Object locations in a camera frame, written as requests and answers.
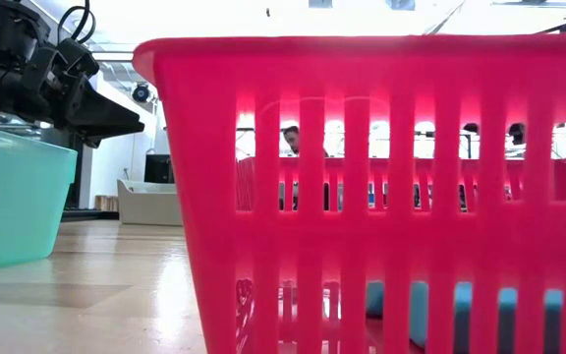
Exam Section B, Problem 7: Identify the ceiling light strip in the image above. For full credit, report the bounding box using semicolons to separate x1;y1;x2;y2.
90;50;135;63

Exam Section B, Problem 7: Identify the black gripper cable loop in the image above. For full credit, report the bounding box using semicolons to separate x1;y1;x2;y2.
57;0;96;45

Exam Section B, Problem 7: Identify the person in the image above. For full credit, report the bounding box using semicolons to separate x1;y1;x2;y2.
281;125;302;157

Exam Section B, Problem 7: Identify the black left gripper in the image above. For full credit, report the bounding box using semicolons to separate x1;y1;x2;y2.
0;0;145;148

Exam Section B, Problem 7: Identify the black computer monitor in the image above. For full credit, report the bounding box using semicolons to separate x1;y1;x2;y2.
143;153;175;184

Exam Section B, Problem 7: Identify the teal translucent plastic bin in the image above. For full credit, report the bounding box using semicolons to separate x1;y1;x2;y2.
0;122;79;274

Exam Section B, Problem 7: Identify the red plastic slotted basket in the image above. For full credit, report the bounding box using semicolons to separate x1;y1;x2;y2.
133;34;566;354

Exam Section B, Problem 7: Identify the small wooden crate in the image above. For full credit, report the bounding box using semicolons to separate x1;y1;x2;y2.
94;195;120;212

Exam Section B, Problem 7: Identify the white plastic tub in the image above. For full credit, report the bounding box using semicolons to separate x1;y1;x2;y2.
117;178;184;227

